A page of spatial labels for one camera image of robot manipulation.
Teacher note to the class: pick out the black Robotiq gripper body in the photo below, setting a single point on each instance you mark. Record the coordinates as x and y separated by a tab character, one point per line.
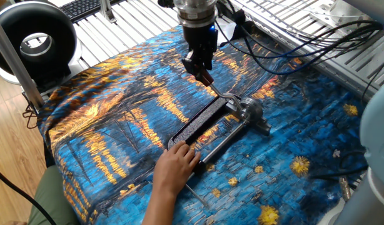
199	39

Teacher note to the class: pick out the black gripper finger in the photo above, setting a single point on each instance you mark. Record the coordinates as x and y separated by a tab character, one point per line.
192	67
206	65

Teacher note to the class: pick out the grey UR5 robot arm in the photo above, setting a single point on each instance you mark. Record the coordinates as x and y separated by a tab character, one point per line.
196	12

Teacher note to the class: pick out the person's bare forearm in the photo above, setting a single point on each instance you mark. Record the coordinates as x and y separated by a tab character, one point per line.
159	209

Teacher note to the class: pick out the person's bare hand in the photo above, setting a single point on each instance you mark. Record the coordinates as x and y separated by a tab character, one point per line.
174	168

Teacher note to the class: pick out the blue and yellow painted cloth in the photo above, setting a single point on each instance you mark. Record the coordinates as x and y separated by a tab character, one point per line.
273	156

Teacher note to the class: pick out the black computer keyboard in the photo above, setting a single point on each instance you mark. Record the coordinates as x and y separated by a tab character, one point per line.
82	7

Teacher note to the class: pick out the green trouser leg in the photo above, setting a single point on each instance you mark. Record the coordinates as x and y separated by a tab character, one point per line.
51	197

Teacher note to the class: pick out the aluminium frame post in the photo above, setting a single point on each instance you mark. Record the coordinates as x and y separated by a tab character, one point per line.
17	62

